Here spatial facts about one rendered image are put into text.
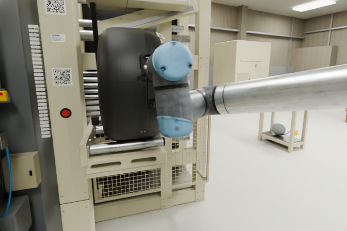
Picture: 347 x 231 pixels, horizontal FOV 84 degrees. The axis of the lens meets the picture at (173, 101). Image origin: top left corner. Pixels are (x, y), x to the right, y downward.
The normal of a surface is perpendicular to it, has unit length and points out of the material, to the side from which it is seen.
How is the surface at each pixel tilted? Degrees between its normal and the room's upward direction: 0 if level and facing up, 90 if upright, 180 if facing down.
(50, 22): 90
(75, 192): 90
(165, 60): 83
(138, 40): 45
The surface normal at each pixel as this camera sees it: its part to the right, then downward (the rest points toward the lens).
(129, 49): 0.23, -0.44
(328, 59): -0.90, 0.07
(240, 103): -0.54, 0.47
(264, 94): -0.65, 0.05
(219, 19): 0.44, 0.15
